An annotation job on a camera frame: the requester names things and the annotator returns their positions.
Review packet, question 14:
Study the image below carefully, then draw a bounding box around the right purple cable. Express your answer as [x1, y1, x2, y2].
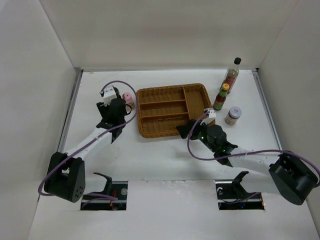
[187, 111, 320, 176]

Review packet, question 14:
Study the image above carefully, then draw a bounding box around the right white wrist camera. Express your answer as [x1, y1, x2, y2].
[200, 108, 217, 125]

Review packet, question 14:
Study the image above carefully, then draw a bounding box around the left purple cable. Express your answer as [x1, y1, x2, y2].
[37, 79, 139, 196]

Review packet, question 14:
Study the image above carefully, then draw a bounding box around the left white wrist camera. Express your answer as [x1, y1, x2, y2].
[99, 85, 116, 107]

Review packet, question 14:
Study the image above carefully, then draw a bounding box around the brown wicker divided basket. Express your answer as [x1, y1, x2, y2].
[137, 83, 212, 138]

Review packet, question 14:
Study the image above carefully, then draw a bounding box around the black-capped shaker blue label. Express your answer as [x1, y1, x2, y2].
[111, 85, 121, 98]

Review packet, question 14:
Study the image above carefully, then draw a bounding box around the purple cable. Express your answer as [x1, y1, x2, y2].
[187, 111, 320, 176]
[37, 79, 139, 196]

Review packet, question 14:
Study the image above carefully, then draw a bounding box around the yellow-capped red sauce bottle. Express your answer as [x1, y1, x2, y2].
[212, 83, 230, 111]

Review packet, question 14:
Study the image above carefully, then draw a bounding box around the short red-labelled jar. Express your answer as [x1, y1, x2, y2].
[224, 106, 242, 126]

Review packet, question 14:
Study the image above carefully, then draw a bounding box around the tall black-capped sauce bottle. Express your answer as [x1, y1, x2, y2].
[222, 57, 242, 93]

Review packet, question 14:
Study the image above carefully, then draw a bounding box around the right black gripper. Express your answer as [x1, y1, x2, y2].
[176, 118, 218, 153]

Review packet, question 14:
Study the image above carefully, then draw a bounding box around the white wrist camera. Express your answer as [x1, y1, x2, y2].
[200, 108, 217, 125]
[99, 85, 116, 107]

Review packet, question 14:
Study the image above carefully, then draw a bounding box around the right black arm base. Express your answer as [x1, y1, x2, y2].
[215, 171, 265, 211]

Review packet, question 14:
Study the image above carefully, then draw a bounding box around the pink-capped spice shaker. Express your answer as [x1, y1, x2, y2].
[122, 92, 135, 109]

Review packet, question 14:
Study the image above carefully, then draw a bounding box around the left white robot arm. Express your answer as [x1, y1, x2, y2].
[39, 98, 129, 203]

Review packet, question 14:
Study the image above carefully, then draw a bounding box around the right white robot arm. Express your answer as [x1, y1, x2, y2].
[176, 119, 320, 206]

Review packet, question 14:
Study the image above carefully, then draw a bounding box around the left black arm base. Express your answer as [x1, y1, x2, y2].
[80, 172, 128, 211]

